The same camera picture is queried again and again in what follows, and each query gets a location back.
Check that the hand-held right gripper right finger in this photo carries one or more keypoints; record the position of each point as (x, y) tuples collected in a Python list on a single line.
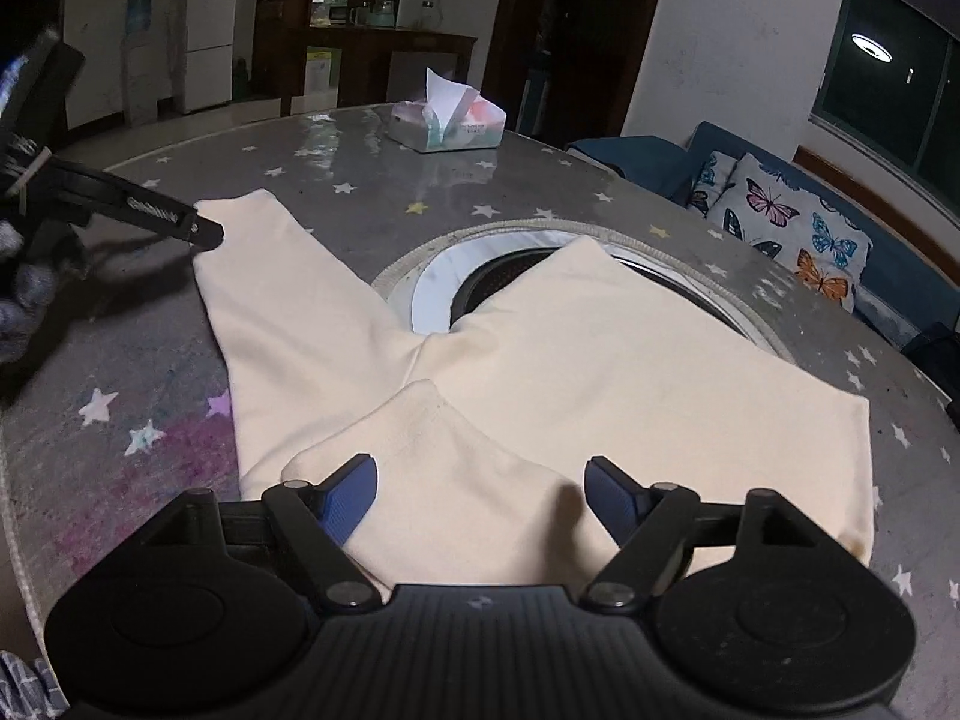
[(609, 499)]

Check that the white box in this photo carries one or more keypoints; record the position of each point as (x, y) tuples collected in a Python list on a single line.
[(322, 71)]

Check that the cream garment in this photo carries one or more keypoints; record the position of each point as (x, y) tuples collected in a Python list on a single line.
[(600, 390)]

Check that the dark wooden door frame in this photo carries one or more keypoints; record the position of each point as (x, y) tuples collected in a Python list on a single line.
[(570, 30)]

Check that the person's checked clothing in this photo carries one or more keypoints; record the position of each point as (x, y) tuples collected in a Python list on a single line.
[(26, 690)]

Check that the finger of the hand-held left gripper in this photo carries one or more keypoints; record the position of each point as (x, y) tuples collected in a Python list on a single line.
[(154, 211)]

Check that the round white table inset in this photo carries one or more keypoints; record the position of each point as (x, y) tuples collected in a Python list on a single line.
[(431, 292)]

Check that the white refrigerator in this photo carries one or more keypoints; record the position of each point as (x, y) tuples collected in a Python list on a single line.
[(210, 37)]

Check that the person's left hand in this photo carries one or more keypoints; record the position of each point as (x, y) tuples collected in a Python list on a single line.
[(34, 289)]

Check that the grey star-print tablecloth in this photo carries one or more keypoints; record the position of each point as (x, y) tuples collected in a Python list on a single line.
[(525, 184)]

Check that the tissue box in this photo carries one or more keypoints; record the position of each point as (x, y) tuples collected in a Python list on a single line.
[(450, 124)]

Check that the black bag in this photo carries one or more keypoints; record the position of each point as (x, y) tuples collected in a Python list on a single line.
[(934, 360)]

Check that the glass jar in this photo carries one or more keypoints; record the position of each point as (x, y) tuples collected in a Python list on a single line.
[(427, 13)]

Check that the small butterfly print pillow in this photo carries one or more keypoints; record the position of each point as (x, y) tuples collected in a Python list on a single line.
[(709, 180)]

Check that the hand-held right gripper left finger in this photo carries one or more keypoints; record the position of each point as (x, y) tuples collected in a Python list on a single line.
[(354, 499)]

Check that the dark window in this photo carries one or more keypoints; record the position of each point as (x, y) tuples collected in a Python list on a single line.
[(892, 97)]

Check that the water dispenser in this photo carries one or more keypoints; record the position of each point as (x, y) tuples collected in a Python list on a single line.
[(140, 60)]

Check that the blue sofa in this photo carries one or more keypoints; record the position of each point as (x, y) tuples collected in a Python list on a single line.
[(900, 262)]

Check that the dark wooden counter cabinet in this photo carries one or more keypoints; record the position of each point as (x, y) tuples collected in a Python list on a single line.
[(390, 52)]

